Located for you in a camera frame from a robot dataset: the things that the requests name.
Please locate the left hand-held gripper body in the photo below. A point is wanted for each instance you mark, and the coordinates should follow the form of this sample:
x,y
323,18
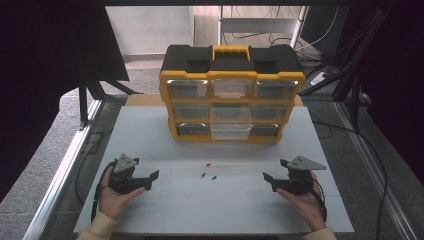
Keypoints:
x,y
124,164

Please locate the set of clear drawers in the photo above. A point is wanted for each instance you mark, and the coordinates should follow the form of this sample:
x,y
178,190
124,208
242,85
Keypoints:
x,y
188,89

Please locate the yellow and black organizer box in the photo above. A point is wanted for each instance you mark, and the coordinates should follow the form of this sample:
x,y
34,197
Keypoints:
x,y
230,74

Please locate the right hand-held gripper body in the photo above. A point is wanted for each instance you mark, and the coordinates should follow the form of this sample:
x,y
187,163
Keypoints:
x,y
300,182

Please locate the person's right hand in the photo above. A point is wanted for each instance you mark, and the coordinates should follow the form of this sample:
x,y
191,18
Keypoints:
x,y
308,208

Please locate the white power strip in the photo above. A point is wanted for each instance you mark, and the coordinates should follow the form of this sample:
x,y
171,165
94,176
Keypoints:
x,y
318,78

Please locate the clear plastic drawer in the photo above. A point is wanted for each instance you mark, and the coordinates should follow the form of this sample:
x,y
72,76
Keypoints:
x,y
230,130

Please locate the black metal stand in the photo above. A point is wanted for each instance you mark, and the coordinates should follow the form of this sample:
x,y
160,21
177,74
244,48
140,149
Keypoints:
x,y
82,100
355,93

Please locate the person's left hand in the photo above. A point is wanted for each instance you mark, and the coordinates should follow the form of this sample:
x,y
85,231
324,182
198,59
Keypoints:
x,y
111,203

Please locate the black curtain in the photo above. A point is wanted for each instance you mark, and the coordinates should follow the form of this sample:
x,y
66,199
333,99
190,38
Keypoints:
x,y
40,66
393,83

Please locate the white metal rack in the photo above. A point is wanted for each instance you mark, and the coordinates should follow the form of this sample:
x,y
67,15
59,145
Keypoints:
x,y
256,24

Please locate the aluminium rail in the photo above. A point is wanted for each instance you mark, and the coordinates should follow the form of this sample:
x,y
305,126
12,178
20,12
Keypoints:
x,y
63,176
370,160

